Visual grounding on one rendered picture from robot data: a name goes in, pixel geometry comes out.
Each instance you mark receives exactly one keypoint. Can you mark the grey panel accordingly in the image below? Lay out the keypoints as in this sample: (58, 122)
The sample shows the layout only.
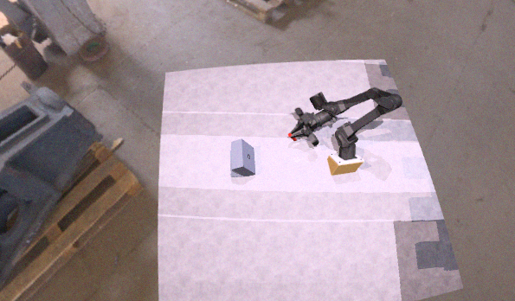
(241, 159)

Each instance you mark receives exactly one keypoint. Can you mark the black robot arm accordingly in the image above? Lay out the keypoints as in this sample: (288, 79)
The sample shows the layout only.
(345, 135)

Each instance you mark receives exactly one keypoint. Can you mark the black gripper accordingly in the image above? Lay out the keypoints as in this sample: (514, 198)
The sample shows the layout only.
(306, 132)

